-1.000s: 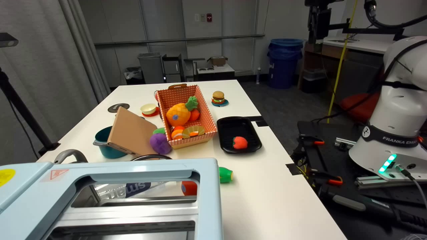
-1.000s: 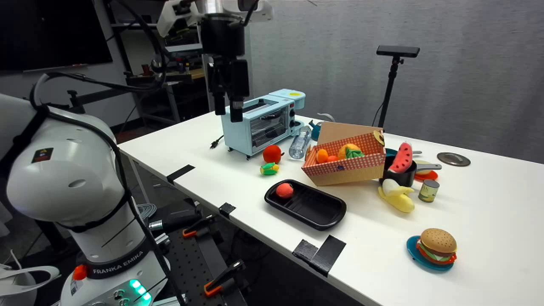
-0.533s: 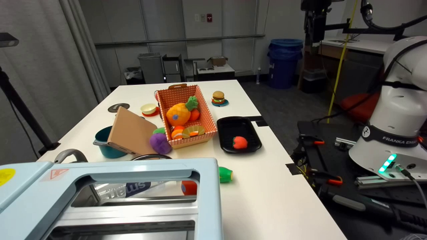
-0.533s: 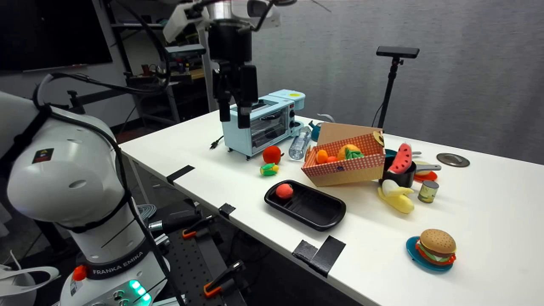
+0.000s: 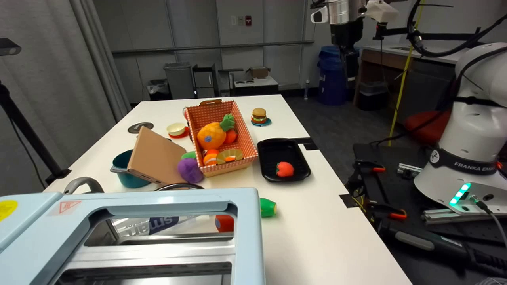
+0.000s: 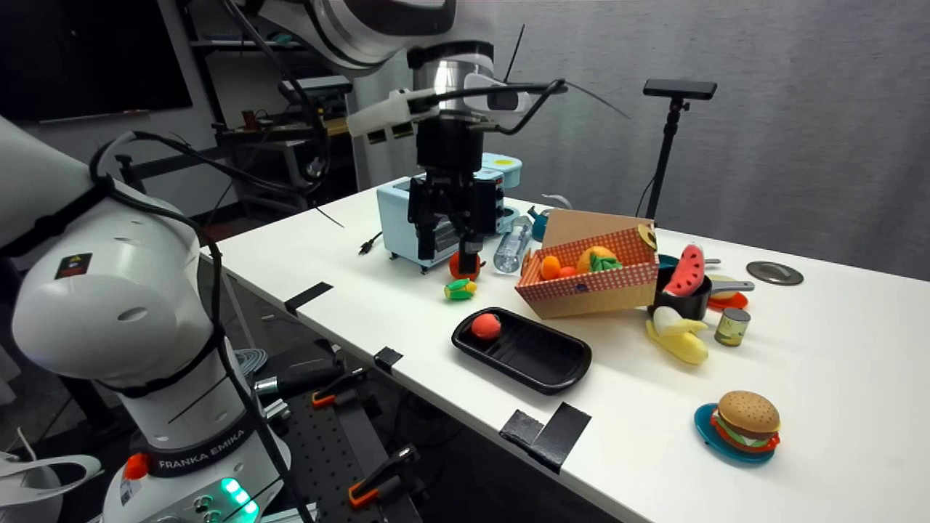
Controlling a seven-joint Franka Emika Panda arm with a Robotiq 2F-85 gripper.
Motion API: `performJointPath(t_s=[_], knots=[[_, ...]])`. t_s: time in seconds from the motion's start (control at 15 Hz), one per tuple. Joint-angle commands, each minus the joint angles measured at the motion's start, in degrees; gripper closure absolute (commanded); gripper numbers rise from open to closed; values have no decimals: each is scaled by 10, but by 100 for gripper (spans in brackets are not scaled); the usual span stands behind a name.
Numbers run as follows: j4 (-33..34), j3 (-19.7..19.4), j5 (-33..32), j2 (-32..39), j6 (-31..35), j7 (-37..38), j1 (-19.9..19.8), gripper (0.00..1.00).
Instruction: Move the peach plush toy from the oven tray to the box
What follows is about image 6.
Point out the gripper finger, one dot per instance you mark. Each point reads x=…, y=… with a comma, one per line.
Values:
x=426, y=240
x=471, y=250

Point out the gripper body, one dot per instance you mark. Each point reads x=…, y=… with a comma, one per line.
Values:
x=449, y=152

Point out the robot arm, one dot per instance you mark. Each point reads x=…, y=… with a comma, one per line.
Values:
x=109, y=290

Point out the red toy tomato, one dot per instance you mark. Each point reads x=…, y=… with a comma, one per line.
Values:
x=456, y=267

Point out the light blue toy toaster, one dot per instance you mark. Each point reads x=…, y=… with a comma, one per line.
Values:
x=396, y=218

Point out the toy corn cob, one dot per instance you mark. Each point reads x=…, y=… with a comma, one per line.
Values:
x=461, y=290

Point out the light blue toy appliance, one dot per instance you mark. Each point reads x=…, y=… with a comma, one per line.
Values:
x=501, y=168

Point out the teal toy kettle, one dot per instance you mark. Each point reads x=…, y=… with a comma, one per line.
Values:
x=539, y=221

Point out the peach plush toy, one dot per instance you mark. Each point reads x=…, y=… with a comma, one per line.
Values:
x=486, y=326

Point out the orange plush fruit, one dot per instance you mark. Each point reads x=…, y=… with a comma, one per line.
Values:
x=550, y=268

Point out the small red plush toy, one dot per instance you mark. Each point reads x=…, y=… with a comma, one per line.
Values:
x=567, y=272

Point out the black oven tray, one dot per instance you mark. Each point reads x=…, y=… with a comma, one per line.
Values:
x=538, y=356

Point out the yellow and green plush toy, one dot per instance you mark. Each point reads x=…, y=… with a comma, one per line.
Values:
x=597, y=259

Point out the red checked cardboard box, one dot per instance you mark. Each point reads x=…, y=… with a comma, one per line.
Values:
x=592, y=290

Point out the toy avocado half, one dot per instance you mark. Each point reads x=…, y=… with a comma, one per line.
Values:
x=647, y=237

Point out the teal toy pan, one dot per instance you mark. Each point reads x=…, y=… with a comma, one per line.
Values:
x=672, y=260

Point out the black toy pot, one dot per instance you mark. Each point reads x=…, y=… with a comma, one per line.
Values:
x=679, y=305

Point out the toy watermelon slice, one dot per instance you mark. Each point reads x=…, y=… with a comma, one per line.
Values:
x=686, y=272

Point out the toy banana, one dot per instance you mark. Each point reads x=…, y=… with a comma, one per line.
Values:
x=679, y=341

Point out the toy tin can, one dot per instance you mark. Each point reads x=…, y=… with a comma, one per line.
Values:
x=732, y=328

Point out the blue toy plate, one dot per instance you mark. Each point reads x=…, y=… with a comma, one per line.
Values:
x=708, y=436

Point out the toy burger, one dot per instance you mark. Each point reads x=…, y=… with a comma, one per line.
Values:
x=748, y=421

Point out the clear plastic water bottle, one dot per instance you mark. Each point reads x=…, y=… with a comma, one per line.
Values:
x=512, y=247

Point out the black tape strip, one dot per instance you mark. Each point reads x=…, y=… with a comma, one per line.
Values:
x=388, y=358
x=552, y=436
x=308, y=296

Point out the orange and black clamp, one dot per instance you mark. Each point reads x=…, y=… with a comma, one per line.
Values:
x=338, y=388
x=381, y=476

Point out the black metal shelf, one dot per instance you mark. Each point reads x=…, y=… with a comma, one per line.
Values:
x=261, y=131

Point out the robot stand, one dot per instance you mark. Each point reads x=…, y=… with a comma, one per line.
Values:
x=341, y=450

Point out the silver metal lid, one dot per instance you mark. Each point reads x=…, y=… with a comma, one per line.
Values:
x=774, y=273

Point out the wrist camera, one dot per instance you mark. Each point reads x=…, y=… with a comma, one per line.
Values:
x=501, y=98

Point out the camera on mount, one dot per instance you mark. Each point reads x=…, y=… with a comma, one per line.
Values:
x=679, y=88

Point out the dark wall screen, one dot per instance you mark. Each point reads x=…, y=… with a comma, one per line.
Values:
x=87, y=51

